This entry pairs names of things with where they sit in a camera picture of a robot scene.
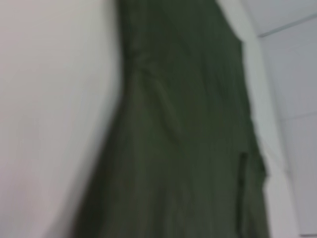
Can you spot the dark green t-shirt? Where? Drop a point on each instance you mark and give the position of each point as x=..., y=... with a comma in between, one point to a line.
x=185, y=136

